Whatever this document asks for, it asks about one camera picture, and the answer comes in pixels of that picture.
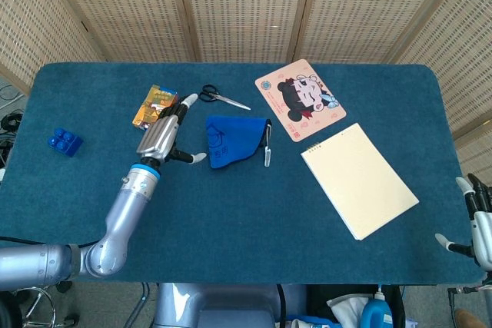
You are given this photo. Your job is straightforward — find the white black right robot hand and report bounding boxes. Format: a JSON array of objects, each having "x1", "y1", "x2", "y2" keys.
[{"x1": 434, "y1": 173, "x2": 492, "y2": 271}]

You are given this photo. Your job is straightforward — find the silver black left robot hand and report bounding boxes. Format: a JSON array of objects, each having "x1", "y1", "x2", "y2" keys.
[{"x1": 136, "y1": 93, "x2": 208, "y2": 165}]

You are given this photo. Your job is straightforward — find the grey and blue cloth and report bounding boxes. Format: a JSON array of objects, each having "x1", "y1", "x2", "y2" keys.
[{"x1": 204, "y1": 114, "x2": 273, "y2": 170}]

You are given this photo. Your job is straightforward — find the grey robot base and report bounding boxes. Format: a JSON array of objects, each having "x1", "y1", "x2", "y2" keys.
[{"x1": 153, "y1": 283, "x2": 288, "y2": 328}]

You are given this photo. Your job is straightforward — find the orange and blue card box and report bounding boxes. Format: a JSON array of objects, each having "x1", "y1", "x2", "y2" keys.
[{"x1": 131, "y1": 84, "x2": 179, "y2": 131}]

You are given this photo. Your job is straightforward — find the brown shoe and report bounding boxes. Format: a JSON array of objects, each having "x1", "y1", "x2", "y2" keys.
[{"x1": 455, "y1": 308, "x2": 491, "y2": 328}]

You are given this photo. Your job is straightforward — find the blue building block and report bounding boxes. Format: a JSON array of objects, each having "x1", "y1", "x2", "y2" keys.
[{"x1": 47, "y1": 127, "x2": 85, "y2": 158}]

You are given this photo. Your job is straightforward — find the teal table carpet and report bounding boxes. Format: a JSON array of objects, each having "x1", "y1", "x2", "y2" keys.
[{"x1": 0, "y1": 61, "x2": 486, "y2": 287}]

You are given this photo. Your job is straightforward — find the wicker folding screen panel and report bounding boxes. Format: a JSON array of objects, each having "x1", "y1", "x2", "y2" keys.
[
  {"x1": 294, "y1": 0, "x2": 457, "y2": 65},
  {"x1": 42, "y1": 0, "x2": 199, "y2": 63},
  {"x1": 175, "y1": 0, "x2": 316, "y2": 64},
  {"x1": 0, "y1": 0, "x2": 107, "y2": 94},
  {"x1": 395, "y1": 0, "x2": 492, "y2": 175}
]

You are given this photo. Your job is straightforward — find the yellow spiral notepad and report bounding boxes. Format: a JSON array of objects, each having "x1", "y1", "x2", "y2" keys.
[{"x1": 300, "y1": 122, "x2": 420, "y2": 242}]

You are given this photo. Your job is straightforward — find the blue pump bottle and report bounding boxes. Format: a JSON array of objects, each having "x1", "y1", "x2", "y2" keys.
[{"x1": 361, "y1": 284, "x2": 394, "y2": 328}]

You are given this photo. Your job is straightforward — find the white crumpled cloth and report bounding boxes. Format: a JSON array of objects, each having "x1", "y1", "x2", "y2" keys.
[{"x1": 326, "y1": 292, "x2": 374, "y2": 321}]

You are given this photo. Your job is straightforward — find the pink cartoon mouse pad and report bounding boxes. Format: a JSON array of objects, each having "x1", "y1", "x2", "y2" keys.
[{"x1": 254, "y1": 58, "x2": 347, "y2": 143}]

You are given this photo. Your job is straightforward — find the black bag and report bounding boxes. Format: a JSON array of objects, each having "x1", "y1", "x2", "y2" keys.
[{"x1": 306, "y1": 284, "x2": 405, "y2": 328}]

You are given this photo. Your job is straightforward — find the chrome stool base with casters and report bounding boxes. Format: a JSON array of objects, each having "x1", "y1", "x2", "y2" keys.
[{"x1": 17, "y1": 280, "x2": 80, "y2": 328}]

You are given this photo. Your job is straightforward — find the black angled cable connector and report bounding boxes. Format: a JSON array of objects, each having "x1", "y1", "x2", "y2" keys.
[{"x1": 447, "y1": 285, "x2": 484, "y2": 309}]

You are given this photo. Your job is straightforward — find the black handled scissors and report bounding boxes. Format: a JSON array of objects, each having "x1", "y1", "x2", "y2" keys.
[{"x1": 198, "y1": 84, "x2": 252, "y2": 111}]

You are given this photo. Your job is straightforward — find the white wire rack stand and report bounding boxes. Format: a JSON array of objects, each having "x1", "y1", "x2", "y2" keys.
[{"x1": 262, "y1": 119, "x2": 274, "y2": 168}]

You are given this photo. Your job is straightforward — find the black cable bundle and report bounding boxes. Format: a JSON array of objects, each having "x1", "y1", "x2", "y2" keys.
[{"x1": 0, "y1": 111, "x2": 24, "y2": 133}]

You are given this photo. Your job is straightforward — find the black hose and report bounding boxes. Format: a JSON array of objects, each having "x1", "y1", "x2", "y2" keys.
[{"x1": 276, "y1": 283, "x2": 288, "y2": 328}]

